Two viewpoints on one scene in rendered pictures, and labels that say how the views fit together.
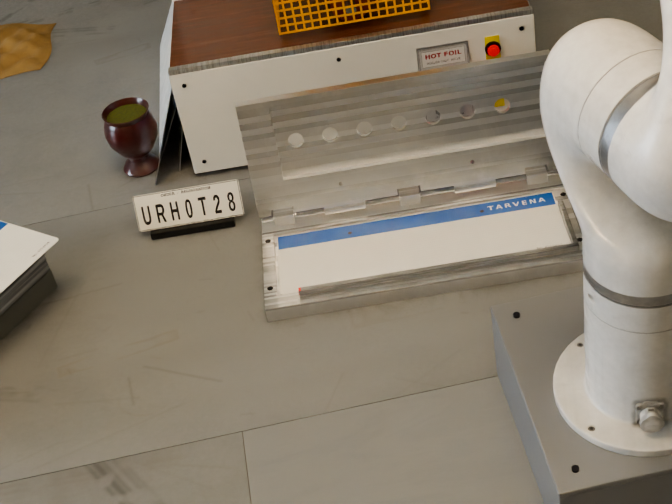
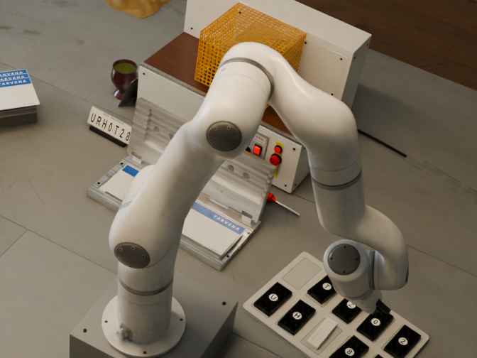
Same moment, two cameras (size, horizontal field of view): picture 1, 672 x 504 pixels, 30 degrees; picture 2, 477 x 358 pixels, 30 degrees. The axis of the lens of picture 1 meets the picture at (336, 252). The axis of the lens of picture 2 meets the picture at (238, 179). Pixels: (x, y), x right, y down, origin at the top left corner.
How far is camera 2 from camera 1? 1.11 m
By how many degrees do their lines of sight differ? 17
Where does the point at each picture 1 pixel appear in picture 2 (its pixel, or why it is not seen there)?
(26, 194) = (71, 73)
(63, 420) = not seen: outside the picture
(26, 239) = (29, 95)
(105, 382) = (8, 173)
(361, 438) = (60, 265)
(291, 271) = (114, 182)
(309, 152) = (159, 138)
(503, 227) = (208, 228)
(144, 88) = not seen: hidden behind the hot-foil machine
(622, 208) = not seen: hidden behind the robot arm
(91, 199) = (89, 94)
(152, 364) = (30, 180)
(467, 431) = (96, 293)
